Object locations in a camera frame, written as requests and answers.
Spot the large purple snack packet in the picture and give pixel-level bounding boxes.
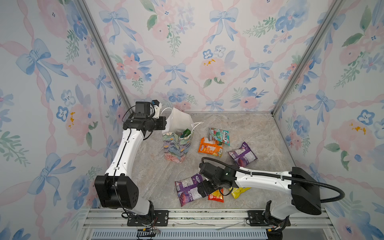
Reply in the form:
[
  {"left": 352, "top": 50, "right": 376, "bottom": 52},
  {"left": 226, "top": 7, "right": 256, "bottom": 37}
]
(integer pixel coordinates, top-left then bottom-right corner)
[{"left": 175, "top": 174, "right": 207, "bottom": 207}]

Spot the floral paper gift bag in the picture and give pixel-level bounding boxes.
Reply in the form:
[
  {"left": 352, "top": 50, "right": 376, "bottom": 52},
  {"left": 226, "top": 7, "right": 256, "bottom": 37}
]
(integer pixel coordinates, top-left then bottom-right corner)
[{"left": 162, "top": 108, "right": 203, "bottom": 164}]

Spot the yellow-green Fox's candy packet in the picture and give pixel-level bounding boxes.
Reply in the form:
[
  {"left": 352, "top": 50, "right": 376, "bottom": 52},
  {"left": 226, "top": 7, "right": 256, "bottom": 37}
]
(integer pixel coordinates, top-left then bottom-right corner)
[{"left": 181, "top": 129, "right": 192, "bottom": 138}]

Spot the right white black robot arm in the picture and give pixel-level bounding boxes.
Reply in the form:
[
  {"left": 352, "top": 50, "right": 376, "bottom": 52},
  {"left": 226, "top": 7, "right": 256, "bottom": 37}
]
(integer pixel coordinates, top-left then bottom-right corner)
[{"left": 198, "top": 160, "right": 322, "bottom": 227}]

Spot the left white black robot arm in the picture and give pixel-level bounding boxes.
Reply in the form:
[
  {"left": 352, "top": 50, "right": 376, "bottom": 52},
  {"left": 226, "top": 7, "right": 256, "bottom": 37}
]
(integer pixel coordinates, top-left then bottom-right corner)
[{"left": 95, "top": 117, "right": 167, "bottom": 216}]

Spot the red snack packet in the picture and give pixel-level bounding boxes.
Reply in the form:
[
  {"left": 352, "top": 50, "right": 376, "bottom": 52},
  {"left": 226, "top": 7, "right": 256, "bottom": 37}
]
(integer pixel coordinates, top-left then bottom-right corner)
[{"left": 208, "top": 190, "right": 224, "bottom": 203}]

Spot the yellow snack packet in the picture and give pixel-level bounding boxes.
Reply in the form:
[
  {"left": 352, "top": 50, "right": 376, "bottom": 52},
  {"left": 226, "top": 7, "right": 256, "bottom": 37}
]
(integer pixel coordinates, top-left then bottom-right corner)
[{"left": 231, "top": 188, "right": 251, "bottom": 199}]

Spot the small purple snack packet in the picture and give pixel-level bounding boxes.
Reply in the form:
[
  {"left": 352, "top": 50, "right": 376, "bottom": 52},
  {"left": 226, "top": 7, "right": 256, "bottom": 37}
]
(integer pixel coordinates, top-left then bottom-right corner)
[{"left": 228, "top": 142, "right": 258, "bottom": 167}]

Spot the orange snack packet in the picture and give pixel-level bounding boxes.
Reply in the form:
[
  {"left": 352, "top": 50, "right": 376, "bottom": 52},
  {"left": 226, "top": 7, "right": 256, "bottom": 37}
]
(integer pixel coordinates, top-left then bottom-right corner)
[{"left": 198, "top": 137, "right": 223, "bottom": 157}]

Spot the teal Fox's candy packet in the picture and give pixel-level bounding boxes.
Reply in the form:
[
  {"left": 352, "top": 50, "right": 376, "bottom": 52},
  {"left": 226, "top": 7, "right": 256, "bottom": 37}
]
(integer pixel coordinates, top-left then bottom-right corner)
[{"left": 209, "top": 128, "right": 230, "bottom": 146}]

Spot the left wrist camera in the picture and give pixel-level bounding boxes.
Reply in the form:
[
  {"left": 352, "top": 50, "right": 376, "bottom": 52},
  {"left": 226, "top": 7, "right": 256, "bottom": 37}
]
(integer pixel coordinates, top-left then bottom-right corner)
[{"left": 134, "top": 100, "right": 162, "bottom": 119}]

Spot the black corrugated cable conduit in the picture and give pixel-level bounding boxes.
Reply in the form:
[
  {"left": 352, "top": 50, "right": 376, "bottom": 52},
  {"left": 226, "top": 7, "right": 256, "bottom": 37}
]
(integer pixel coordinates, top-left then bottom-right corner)
[{"left": 200, "top": 156, "right": 346, "bottom": 204}]

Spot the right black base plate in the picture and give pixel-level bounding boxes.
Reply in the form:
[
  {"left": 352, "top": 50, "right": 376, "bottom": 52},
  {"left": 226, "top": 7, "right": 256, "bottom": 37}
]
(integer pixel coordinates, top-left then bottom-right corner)
[{"left": 246, "top": 210, "right": 291, "bottom": 227}]

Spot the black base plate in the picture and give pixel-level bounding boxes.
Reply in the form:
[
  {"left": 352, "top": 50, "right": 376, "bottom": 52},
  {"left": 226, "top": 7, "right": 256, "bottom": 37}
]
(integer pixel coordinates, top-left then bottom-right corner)
[
  {"left": 127, "top": 210, "right": 170, "bottom": 227},
  {"left": 246, "top": 210, "right": 291, "bottom": 227}
]

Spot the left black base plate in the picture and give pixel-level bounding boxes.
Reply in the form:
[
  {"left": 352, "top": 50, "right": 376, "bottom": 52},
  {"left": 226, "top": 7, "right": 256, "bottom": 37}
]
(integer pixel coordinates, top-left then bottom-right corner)
[{"left": 127, "top": 210, "right": 170, "bottom": 227}]

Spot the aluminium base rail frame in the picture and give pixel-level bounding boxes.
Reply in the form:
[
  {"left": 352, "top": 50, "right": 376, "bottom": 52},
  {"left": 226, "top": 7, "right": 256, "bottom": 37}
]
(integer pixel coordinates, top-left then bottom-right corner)
[{"left": 78, "top": 209, "right": 340, "bottom": 240}]

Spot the left aluminium corner post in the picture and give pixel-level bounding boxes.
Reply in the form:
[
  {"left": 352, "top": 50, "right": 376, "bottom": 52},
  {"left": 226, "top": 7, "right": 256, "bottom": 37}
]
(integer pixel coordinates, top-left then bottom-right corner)
[{"left": 74, "top": 0, "right": 132, "bottom": 113}]

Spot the aluminium corner post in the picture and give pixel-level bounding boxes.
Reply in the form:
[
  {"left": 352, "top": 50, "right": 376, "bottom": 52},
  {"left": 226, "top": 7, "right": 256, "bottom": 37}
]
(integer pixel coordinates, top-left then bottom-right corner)
[
  {"left": 271, "top": 0, "right": 345, "bottom": 117},
  {"left": 74, "top": 0, "right": 132, "bottom": 113}
]

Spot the right aluminium corner post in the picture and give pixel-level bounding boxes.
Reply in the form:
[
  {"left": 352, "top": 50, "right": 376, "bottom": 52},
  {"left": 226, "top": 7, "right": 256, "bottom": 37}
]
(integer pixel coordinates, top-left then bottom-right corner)
[{"left": 271, "top": 0, "right": 345, "bottom": 117}]

